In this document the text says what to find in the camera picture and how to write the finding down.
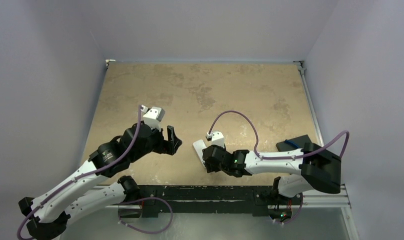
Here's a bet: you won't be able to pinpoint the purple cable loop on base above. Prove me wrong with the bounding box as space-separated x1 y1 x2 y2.
117 197 174 235

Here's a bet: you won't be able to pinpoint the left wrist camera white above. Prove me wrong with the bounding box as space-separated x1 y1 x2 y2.
140 105 166 131

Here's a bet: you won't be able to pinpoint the blue handled pliers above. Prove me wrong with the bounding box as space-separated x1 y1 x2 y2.
284 139 300 149

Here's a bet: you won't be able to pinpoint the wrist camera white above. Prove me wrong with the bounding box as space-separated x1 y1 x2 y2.
206 130 226 149
140 105 166 131

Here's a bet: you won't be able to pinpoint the aluminium table rail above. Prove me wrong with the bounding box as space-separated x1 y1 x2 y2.
293 61 350 209

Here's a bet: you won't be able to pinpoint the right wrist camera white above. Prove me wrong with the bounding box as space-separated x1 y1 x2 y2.
206 130 226 149

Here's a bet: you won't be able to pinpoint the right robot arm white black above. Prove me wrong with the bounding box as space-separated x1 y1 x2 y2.
193 140 341 204

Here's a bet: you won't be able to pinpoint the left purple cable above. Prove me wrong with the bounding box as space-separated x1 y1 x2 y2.
17 105 144 240

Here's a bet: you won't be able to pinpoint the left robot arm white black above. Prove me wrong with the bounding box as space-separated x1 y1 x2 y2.
16 121 182 240

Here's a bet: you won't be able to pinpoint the white remote control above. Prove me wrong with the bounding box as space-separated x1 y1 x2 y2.
192 139 207 168

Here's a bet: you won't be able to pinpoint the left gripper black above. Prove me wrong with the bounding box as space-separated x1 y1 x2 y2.
130 121 181 163

